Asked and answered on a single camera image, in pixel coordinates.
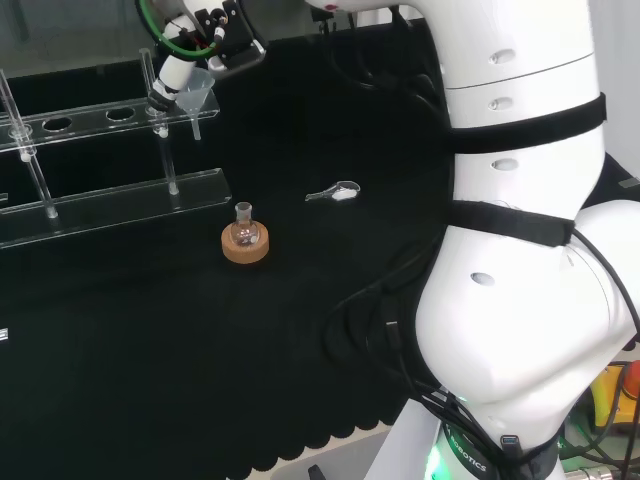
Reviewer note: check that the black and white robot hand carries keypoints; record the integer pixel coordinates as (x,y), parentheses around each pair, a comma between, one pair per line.
(230,40)

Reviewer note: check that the translucent plastic funnel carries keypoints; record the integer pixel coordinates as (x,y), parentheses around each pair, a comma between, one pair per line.
(197,93)

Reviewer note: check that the glass weighing funnel with powder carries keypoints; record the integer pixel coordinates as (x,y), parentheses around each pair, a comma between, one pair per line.
(345,192)

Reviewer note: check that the clear acrylic funnel stand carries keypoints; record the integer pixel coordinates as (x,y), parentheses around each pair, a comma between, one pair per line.
(125,200)

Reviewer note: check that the small round-bottom glass flask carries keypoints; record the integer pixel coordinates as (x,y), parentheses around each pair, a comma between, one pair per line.
(245,234)

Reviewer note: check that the black bench cloth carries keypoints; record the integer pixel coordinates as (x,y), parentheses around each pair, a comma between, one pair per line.
(150,350)

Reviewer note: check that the clear tape strip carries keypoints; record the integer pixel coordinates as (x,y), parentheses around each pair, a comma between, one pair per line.
(630,183)
(3,335)

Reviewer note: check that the yellow emergency stop button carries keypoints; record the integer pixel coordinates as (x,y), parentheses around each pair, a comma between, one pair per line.
(613,396)

